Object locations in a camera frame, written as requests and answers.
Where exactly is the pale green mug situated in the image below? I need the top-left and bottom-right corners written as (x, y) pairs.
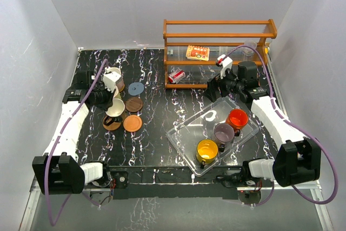
top-left (113, 86), bottom-right (122, 100)

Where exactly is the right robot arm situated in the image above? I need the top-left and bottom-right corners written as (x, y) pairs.
top-left (204, 55), bottom-right (321, 187)

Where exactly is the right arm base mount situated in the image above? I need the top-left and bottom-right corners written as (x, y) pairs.
top-left (215, 169), bottom-right (275, 209)

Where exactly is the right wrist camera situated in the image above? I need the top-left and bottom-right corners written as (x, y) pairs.
top-left (216, 55), bottom-right (233, 79)

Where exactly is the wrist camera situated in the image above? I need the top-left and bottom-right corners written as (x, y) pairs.
top-left (216, 55), bottom-right (233, 79)
top-left (102, 67), bottom-right (121, 93)

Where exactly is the pink mug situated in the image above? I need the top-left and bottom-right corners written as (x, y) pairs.
top-left (107, 67), bottom-right (125, 89)

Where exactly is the dark wooden coaster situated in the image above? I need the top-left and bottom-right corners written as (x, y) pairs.
top-left (125, 97), bottom-right (143, 113)

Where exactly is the blue paper coaster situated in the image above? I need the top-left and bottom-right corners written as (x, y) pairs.
top-left (128, 82), bottom-right (144, 96)

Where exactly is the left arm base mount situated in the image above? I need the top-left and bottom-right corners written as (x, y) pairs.
top-left (82, 171), bottom-right (129, 210)

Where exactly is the wooden shelf rack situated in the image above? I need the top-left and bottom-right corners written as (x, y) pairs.
top-left (163, 19), bottom-right (277, 89)

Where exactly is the aluminium frame rail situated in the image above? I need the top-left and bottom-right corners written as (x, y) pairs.
top-left (21, 182), bottom-right (334, 230)

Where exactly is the clear plastic cup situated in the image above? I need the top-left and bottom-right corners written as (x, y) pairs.
top-left (242, 40), bottom-right (257, 56)

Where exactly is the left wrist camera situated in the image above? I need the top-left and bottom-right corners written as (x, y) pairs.
top-left (102, 67), bottom-right (121, 93)

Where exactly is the light wooden coaster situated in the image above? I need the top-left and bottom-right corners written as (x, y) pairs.
top-left (103, 115), bottom-right (122, 131)
top-left (123, 115), bottom-right (143, 133)

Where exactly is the orange snack packet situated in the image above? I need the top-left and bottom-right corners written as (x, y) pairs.
top-left (185, 45), bottom-right (210, 61)

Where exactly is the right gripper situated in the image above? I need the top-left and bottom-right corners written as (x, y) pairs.
top-left (202, 66), bottom-right (243, 102)

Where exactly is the purple cable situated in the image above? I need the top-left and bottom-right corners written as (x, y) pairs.
top-left (44, 58), bottom-right (109, 227)
top-left (224, 44), bottom-right (339, 206)

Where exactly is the orange mug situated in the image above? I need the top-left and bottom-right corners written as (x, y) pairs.
top-left (225, 109), bottom-right (249, 136)

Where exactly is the red and white can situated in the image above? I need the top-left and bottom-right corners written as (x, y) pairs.
top-left (168, 69), bottom-right (185, 84)

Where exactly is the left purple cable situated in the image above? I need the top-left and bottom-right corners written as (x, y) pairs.
top-left (44, 58), bottom-right (109, 227)

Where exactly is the purple mug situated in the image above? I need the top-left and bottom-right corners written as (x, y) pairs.
top-left (212, 123), bottom-right (235, 153)

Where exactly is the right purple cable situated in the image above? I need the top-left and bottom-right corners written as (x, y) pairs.
top-left (224, 44), bottom-right (339, 206)

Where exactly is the black and white mug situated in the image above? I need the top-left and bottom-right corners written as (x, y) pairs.
top-left (104, 98), bottom-right (125, 126)

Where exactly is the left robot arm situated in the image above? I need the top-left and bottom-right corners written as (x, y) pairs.
top-left (32, 69), bottom-right (119, 195)

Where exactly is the yellow mug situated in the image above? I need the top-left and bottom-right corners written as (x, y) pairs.
top-left (196, 139), bottom-right (218, 169)

